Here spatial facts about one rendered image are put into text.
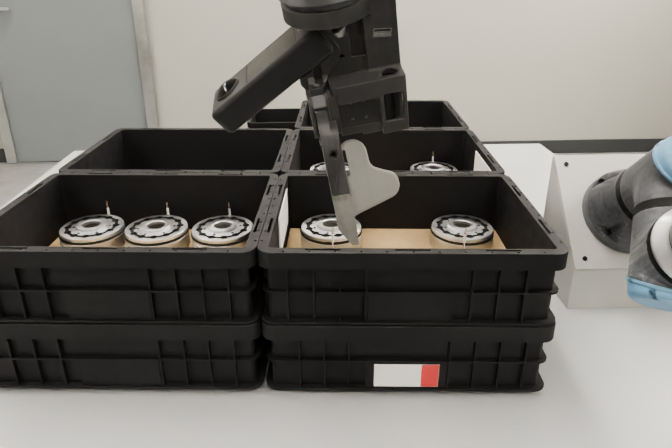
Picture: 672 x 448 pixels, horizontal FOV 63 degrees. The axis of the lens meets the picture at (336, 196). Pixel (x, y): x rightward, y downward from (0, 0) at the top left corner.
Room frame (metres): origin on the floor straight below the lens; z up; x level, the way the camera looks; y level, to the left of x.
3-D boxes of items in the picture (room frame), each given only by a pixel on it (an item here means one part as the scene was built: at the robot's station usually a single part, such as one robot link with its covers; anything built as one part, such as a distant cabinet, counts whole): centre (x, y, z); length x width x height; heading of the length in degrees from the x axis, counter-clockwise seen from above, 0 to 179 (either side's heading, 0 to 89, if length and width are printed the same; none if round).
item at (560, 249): (0.77, -0.10, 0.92); 0.40 x 0.30 x 0.02; 89
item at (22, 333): (0.77, 0.30, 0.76); 0.40 x 0.30 x 0.12; 89
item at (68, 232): (0.84, 0.41, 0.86); 0.10 x 0.10 x 0.01
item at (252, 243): (0.77, 0.30, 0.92); 0.40 x 0.30 x 0.02; 89
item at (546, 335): (0.77, -0.10, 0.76); 0.40 x 0.30 x 0.12; 89
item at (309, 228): (0.84, 0.01, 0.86); 0.10 x 0.10 x 0.01
